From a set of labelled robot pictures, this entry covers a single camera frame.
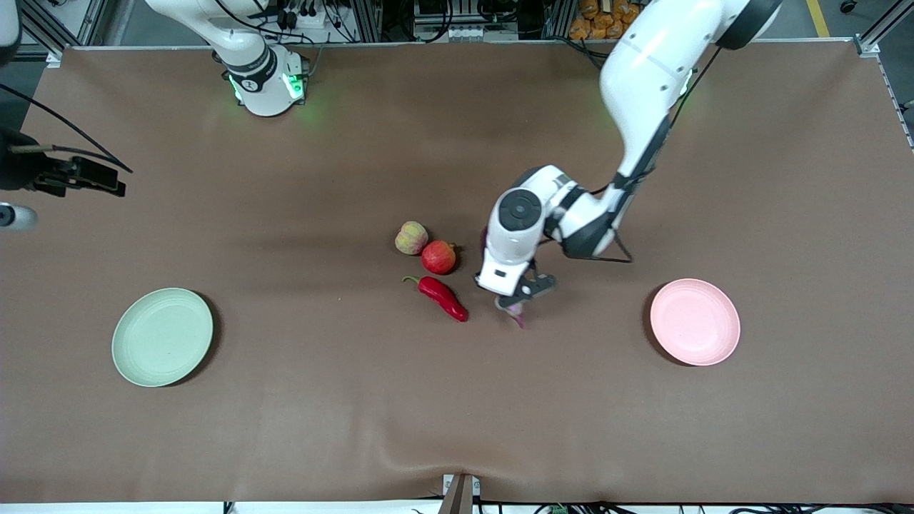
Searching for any red pomegranate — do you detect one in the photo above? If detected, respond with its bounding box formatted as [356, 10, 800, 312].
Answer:
[421, 240, 458, 276]

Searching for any white power strip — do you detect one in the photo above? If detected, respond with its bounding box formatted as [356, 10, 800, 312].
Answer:
[275, 0, 336, 29]

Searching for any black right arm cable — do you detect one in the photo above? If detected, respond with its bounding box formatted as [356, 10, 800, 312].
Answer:
[0, 82, 134, 174]

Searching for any pink round plate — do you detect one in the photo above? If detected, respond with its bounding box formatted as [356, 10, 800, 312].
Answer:
[649, 278, 741, 367]

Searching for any grey metal rack unit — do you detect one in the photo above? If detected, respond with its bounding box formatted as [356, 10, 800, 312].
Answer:
[413, 0, 493, 42]

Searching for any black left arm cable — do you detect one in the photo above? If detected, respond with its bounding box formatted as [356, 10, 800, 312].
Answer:
[536, 46, 722, 265]

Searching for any yellow-pink apple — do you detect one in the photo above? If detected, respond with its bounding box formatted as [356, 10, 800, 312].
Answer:
[395, 221, 430, 256]

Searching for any purple eggplant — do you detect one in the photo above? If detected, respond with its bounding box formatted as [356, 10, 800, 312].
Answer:
[480, 227, 528, 330]

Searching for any red chili pepper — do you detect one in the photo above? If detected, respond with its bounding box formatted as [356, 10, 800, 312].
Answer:
[402, 275, 470, 323]

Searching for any brown table cover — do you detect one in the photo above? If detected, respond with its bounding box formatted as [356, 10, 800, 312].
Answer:
[0, 39, 914, 504]

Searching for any aluminium frame bar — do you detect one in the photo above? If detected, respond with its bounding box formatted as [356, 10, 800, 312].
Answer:
[18, 0, 108, 58]

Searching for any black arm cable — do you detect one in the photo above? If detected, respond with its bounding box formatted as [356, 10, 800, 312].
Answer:
[0, 82, 134, 174]
[536, 46, 722, 265]

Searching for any orange round items heap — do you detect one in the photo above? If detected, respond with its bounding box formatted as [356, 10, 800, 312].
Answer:
[569, 0, 643, 40]

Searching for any green round plate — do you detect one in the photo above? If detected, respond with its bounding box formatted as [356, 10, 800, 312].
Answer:
[111, 288, 214, 388]

